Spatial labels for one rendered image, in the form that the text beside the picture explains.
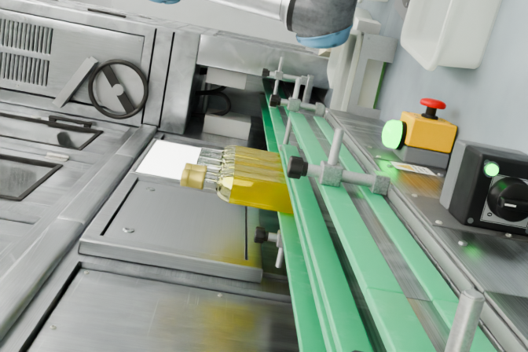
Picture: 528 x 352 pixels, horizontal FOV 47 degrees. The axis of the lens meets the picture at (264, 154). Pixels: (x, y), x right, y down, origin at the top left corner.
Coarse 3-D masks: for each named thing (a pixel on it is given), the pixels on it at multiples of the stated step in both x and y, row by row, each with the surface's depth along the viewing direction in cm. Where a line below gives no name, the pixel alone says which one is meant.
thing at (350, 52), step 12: (360, 36) 136; (348, 48) 152; (360, 48) 137; (348, 60) 153; (348, 72) 154; (336, 84) 154; (348, 84) 138; (336, 96) 155; (348, 96) 139; (336, 108) 156
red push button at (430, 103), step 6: (420, 102) 93; (426, 102) 92; (432, 102) 92; (438, 102) 92; (426, 108) 94; (432, 108) 93; (438, 108) 92; (444, 108) 92; (426, 114) 93; (432, 114) 93
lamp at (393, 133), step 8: (392, 120) 94; (384, 128) 94; (392, 128) 92; (400, 128) 92; (384, 136) 93; (392, 136) 92; (400, 136) 92; (384, 144) 94; (392, 144) 93; (400, 144) 93
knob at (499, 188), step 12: (504, 180) 62; (516, 180) 62; (492, 192) 62; (504, 192) 61; (516, 192) 61; (492, 204) 62; (504, 204) 60; (516, 204) 60; (504, 216) 61; (516, 216) 62
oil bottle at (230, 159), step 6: (228, 156) 128; (234, 156) 128; (240, 156) 129; (222, 162) 126; (228, 162) 125; (234, 162) 125; (240, 162) 125; (246, 162) 125; (252, 162) 127; (258, 162) 128; (264, 162) 129; (270, 162) 130; (264, 168) 125; (270, 168) 125; (276, 168) 126; (282, 168) 126
